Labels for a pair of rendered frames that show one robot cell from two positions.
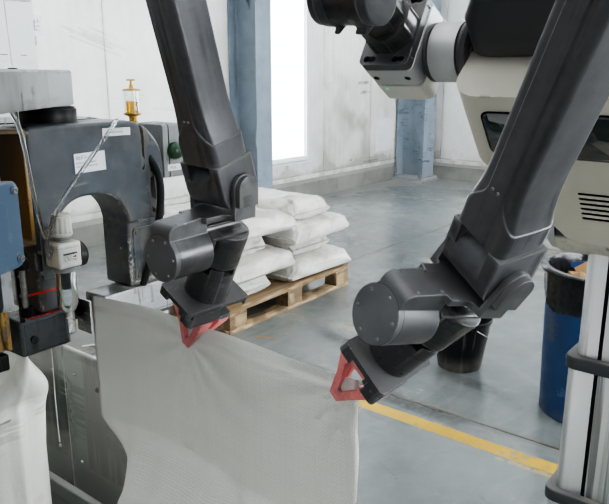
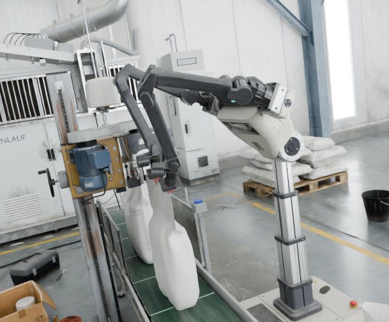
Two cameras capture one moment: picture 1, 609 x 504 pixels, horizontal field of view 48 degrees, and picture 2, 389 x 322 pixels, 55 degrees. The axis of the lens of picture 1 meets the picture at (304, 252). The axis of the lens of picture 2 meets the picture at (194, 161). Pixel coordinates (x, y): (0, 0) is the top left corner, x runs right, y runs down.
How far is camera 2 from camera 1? 139 cm
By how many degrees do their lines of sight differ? 31
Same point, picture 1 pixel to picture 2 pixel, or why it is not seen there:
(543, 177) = (163, 144)
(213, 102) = (144, 129)
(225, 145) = (148, 138)
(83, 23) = (231, 69)
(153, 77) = not seen: hidden behind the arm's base
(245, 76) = (313, 80)
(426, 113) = not seen: outside the picture
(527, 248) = (171, 158)
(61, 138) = (135, 136)
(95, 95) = not seen: hidden behind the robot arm
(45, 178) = (131, 145)
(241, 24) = (310, 55)
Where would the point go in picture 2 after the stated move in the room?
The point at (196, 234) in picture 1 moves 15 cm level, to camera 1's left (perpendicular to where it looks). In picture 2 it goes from (144, 158) to (123, 158)
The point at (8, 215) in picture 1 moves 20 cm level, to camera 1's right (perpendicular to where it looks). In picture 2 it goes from (106, 155) to (136, 153)
